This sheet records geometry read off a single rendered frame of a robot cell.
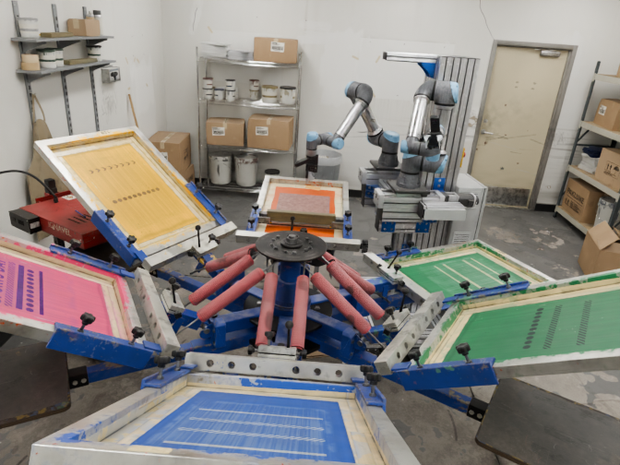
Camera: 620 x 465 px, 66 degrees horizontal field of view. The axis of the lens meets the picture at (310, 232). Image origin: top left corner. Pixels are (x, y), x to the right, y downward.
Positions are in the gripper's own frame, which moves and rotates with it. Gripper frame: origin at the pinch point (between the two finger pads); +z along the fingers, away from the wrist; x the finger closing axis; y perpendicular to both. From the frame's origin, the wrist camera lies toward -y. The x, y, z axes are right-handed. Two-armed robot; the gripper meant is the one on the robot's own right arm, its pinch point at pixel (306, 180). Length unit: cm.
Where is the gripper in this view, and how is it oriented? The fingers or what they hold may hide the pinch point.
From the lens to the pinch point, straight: 337.2
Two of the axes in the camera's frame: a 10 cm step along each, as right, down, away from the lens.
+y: 10.0, 0.8, -0.1
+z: -0.6, 8.4, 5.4
